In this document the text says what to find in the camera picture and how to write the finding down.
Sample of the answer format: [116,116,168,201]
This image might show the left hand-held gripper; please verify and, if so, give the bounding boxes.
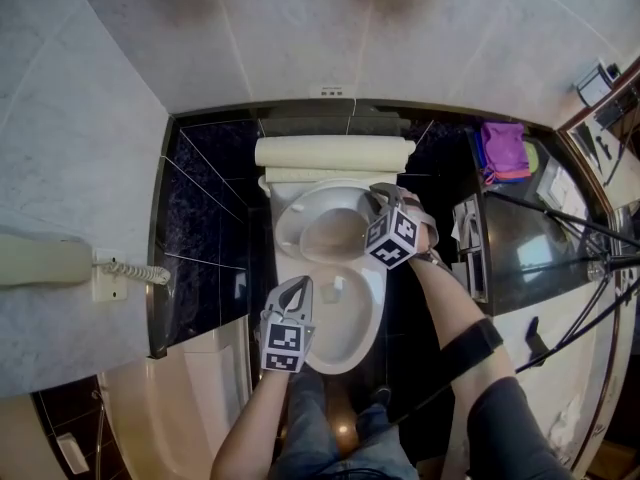
[258,275,318,374]

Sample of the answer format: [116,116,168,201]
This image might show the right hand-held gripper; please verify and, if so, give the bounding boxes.
[363,182,421,271]

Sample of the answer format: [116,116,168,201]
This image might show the white toilet seat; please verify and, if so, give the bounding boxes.
[275,180,386,264]

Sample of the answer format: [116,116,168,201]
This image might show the person's left forearm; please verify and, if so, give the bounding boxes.
[209,370,291,480]

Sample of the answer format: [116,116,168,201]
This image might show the person's right forearm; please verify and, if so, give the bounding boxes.
[407,250,576,480]

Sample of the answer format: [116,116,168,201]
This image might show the white toilet lid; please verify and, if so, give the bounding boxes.
[299,207,370,262]

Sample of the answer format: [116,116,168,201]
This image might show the white toilet bowl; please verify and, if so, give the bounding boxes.
[257,175,389,377]

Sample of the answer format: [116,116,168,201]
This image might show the chrome toilet paper holder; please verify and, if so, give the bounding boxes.
[452,193,489,304]

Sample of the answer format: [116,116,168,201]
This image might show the person's right hand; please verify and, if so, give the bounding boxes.
[401,192,442,256]

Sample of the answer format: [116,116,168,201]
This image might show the rolled cream bath mat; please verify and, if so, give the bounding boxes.
[254,135,416,183]

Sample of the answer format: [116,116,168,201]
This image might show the blue cloth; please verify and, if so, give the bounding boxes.
[473,132,531,185]

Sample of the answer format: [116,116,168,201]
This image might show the person's legs in blue jeans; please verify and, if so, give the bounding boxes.
[272,370,419,480]

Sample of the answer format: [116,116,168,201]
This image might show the purple cloth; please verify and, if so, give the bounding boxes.
[479,121,531,184]

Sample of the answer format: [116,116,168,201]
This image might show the green dish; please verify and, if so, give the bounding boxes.
[522,140,541,174]

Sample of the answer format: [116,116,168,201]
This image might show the white bathtub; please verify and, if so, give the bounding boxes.
[97,317,281,480]

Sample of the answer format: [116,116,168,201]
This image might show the white folded card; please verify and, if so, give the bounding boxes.
[537,160,584,209]

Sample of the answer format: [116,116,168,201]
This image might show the black wristband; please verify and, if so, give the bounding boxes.
[439,317,505,382]

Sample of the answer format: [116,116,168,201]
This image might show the marble vanity counter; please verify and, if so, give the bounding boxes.
[467,127,640,480]

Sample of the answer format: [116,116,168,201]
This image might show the black stand on counter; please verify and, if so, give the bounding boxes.
[524,316,549,367]

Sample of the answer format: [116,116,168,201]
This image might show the chrome grab bar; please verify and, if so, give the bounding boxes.
[92,390,106,474]

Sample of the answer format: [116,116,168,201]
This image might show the black tripod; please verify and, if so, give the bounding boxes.
[487,187,640,375]

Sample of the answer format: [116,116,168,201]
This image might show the wood-framed mirror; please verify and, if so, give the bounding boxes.
[557,57,640,209]

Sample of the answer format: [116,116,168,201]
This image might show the white soap dish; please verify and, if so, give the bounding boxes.
[55,432,90,475]

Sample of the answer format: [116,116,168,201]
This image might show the crumpled white tissue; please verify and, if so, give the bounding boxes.
[547,392,584,449]

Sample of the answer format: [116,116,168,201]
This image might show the white phone wall plate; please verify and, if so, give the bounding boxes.
[92,248,129,303]

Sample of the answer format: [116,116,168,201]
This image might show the white bottle in wall holder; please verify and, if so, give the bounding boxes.
[573,59,621,108]

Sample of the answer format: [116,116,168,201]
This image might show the beige wall telephone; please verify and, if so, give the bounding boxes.
[0,232,94,288]

